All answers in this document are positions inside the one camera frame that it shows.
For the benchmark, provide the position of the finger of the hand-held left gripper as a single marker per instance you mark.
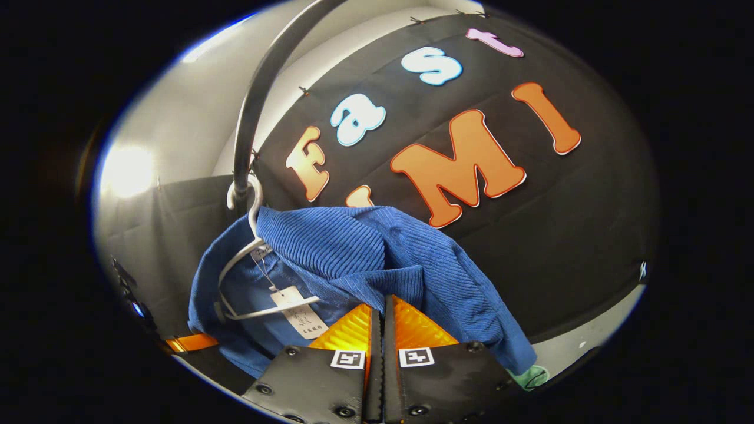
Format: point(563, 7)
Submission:
point(188, 343)

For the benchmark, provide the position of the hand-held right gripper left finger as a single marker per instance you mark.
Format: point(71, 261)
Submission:
point(374, 383)

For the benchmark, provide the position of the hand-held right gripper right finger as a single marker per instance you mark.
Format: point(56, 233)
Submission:
point(390, 383)

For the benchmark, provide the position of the white plastic clothes hanger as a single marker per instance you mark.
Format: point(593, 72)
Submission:
point(255, 212)

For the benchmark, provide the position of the black metal clothes rack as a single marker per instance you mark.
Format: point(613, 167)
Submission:
point(252, 112)

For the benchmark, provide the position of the black backdrop cloth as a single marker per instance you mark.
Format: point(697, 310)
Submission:
point(559, 235)

